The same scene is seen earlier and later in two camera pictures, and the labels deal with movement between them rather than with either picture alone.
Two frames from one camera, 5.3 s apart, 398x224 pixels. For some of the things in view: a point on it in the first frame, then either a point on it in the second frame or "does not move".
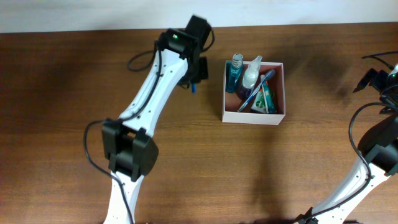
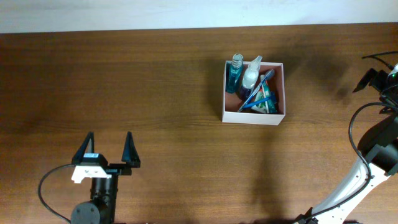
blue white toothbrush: [269, 76] does not move
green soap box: [259, 103] does not move
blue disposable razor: [193, 88] → [273, 96]
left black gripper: [202, 69] → [113, 170]
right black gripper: [376, 80] does not move
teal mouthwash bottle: [234, 73] does not move
